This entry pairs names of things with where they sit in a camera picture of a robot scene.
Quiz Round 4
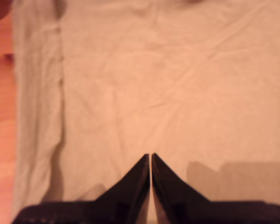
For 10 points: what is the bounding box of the beige cloth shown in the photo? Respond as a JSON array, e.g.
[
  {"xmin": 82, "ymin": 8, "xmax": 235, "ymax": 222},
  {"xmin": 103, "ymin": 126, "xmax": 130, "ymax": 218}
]
[{"xmin": 10, "ymin": 0, "xmax": 280, "ymax": 224}]

